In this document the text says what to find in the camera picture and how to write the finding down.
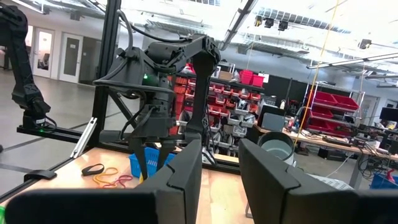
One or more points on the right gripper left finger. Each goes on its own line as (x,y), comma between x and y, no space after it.
(174,199)

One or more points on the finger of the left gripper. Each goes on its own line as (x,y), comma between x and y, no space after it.
(140,155)
(164,151)

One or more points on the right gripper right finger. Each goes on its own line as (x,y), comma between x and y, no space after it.
(273,199)

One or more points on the red rubber band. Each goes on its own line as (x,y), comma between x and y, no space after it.
(124,176)

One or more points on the green plastic basket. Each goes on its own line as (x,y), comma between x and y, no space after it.
(1,215)

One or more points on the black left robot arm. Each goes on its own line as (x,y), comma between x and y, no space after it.
(203,93)

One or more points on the blue plastic basket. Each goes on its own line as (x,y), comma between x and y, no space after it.
(151,161)

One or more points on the white cylindrical spotlight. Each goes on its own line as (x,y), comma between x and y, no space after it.
(275,149)

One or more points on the small black clip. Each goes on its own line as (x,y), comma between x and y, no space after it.
(84,171)

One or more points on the shelf rack with red bins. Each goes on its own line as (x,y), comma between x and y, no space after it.
(224,102)

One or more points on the long workbench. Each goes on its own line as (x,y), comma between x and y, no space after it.
(320,140)

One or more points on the grey box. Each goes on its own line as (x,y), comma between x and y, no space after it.
(273,122)

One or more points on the black plastic clip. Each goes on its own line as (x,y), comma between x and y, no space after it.
(40,175)

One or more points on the white door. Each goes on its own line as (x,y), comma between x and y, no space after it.
(71,57)
(43,53)

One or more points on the blue storage bin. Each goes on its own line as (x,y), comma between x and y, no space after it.
(381,182)

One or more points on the black monitor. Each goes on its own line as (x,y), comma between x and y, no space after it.
(388,114)

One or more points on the silver metal bracket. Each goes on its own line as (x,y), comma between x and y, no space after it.
(84,138)

